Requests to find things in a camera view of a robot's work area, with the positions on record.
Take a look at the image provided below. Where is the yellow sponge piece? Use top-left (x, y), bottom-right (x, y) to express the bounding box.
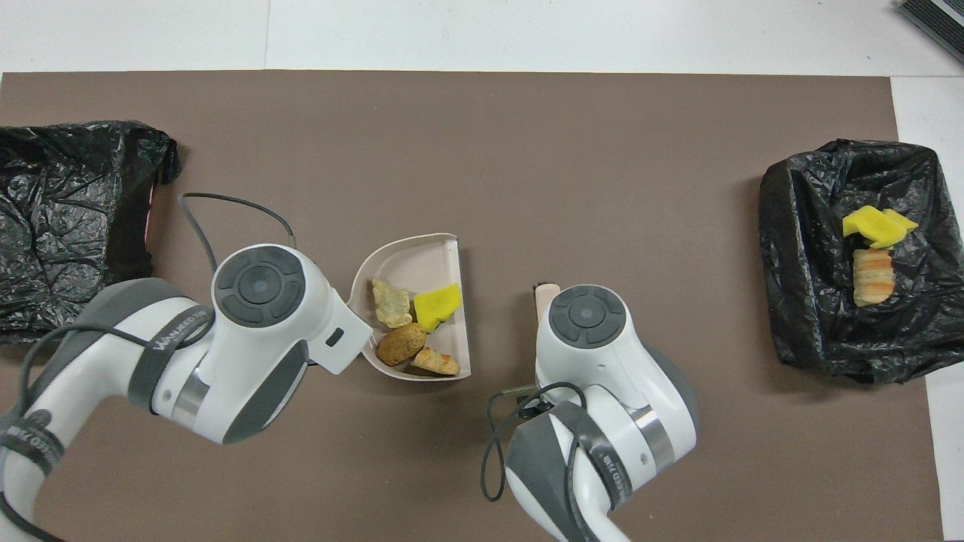
top-left (881, 209), bottom-right (920, 245)
top-left (413, 283), bottom-right (463, 333)
top-left (841, 205), bottom-right (893, 249)

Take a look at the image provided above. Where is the beige plastic dustpan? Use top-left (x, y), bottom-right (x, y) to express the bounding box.
top-left (351, 233), bottom-right (473, 382)

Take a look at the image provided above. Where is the beige hand brush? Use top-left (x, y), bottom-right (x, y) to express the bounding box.
top-left (533, 282), bottom-right (562, 321)

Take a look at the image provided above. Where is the pale yellow food scrap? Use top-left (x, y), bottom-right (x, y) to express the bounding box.
top-left (370, 278), bottom-right (413, 329)
top-left (411, 346), bottom-right (461, 376)

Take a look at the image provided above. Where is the brown fried nugget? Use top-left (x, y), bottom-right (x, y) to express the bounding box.
top-left (376, 323), bottom-right (428, 367)

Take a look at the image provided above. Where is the tan pastry piece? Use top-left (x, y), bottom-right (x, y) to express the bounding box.
top-left (853, 248), bottom-right (896, 307)

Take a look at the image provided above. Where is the bin with black bag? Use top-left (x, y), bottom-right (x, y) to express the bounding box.
top-left (0, 120), bottom-right (182, 352)
top-left (758, 139), bottom-right (964, 385)

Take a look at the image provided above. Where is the brown table mat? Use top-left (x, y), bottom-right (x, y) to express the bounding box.
top-left (0, 70), bottom-right (944, 542)

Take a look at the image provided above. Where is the black ribbed mat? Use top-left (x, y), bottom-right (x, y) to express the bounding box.
top-left (898, 0), bottom-right (964, 65)

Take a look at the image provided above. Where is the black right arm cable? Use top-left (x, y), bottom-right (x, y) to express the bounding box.
top-left (480, 380), bottom-right (596, 504)

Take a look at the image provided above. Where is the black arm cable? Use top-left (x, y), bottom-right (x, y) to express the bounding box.
top-left (0, 192), bottom-right (296, 542)
top-left (480, 380), bottom-right (596, 504)

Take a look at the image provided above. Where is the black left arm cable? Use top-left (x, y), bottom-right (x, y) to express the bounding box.
top-left (0, 192), bottom-right (296, 542)

